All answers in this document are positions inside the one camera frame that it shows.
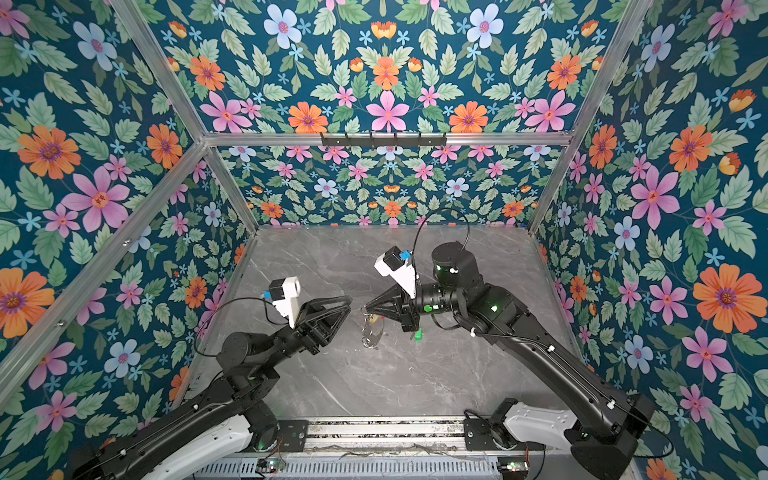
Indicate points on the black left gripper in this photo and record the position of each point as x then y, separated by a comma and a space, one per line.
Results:
311, 332

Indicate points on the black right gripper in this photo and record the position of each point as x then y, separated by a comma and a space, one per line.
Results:
385, 305

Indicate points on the silver metal keyring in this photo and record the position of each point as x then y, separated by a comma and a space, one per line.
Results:
373, 328

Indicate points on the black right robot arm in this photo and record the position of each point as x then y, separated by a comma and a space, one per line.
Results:
599, 425

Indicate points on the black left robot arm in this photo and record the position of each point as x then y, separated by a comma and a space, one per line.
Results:
228, 416

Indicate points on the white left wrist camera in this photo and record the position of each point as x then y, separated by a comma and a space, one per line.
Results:
283, 294

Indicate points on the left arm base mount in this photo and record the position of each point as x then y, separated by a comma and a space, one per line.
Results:
285, 436

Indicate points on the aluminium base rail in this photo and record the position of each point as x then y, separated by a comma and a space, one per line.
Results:
430, 435

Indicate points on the white perforated cable duct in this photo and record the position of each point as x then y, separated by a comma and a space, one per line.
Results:
353, 468

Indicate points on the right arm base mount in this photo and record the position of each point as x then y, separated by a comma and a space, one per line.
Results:
488, 432

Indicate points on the black wall hook rail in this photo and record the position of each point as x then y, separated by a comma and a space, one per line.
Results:
371, 140

